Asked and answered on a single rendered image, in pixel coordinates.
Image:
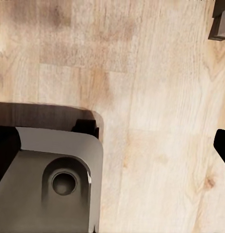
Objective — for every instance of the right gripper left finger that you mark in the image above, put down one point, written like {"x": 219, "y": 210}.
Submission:
{"x": 10, "y": 144}

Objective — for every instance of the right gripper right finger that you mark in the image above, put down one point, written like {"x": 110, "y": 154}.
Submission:
{"x": 219, "y": 143}

